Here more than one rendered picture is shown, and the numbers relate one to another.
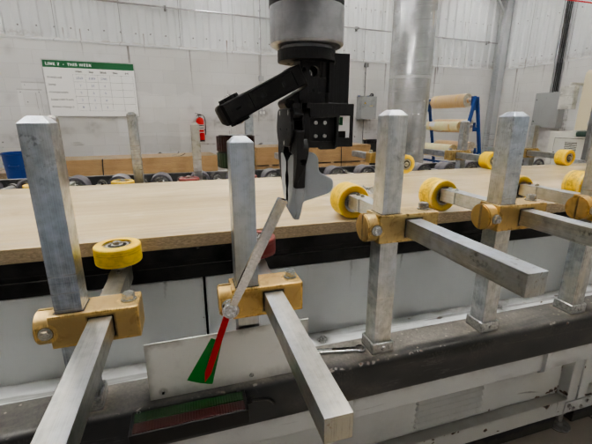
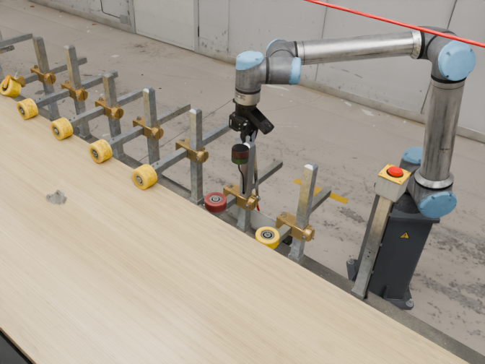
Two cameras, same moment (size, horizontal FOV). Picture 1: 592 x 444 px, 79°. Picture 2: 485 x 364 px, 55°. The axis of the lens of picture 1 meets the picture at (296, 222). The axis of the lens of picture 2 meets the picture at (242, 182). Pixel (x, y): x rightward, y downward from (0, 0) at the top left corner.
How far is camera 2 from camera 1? 2.00 m
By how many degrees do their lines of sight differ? 107
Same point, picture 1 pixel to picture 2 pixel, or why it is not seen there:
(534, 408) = not seen: hidden behind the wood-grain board
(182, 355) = (270, 222)
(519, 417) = not seen: hidden behind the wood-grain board
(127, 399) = (285, 249)
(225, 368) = (255, 222)
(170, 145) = not seen: outside the picture
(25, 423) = (317, 265)
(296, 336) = (261, 174)
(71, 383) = (315, 199)
